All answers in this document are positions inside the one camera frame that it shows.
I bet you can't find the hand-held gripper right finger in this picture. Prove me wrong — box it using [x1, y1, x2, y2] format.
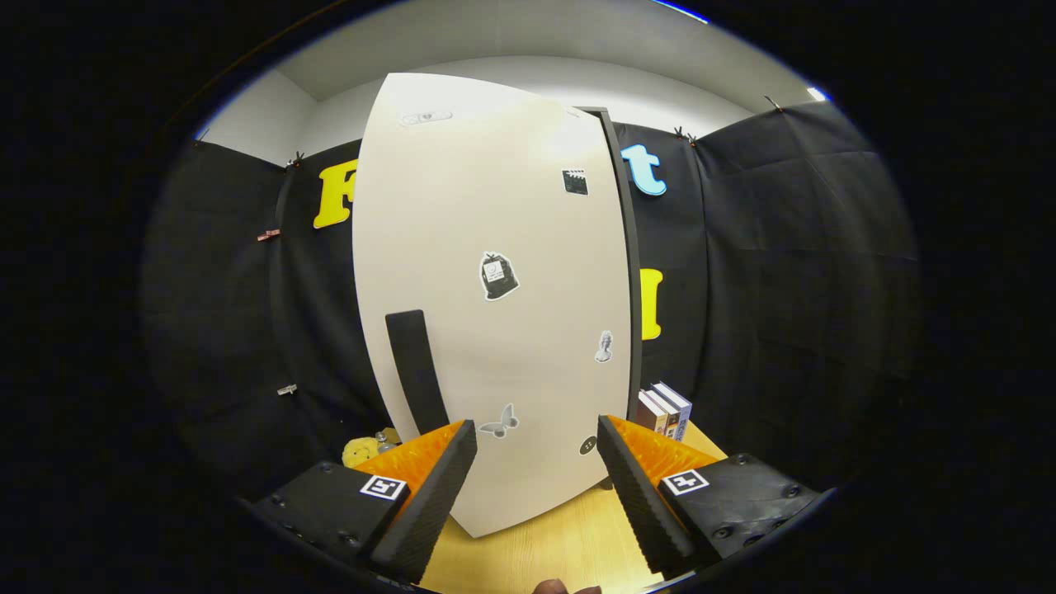
[597, 415, 821, 578]

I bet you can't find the black cabinet door handle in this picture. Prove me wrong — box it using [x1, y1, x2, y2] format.
[384, 309, 451, 436]

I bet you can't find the tan spine book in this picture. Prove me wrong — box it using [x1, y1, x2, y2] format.
[644, 387, 681, 440]

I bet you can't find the black backdrop cloth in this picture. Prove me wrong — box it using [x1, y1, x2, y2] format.
[139, 99, 922, 512]

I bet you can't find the brown spine book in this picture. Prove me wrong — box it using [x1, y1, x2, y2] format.
[636, 391, 670, 435]

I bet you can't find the long ceiling light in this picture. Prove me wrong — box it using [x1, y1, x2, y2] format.
[652, 0, 711, 25]

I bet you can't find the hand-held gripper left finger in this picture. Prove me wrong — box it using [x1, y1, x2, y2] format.
[247, 419, 479, 585]

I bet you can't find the blue spine book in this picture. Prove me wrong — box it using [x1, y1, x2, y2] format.
[652, 381, 694, 442]

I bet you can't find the grey shoe cabinet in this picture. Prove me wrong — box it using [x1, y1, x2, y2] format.
[577, 106, 645, 424]

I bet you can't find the beige shoe cabinet door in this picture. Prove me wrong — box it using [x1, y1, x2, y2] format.
[351, 72, 634, 540]

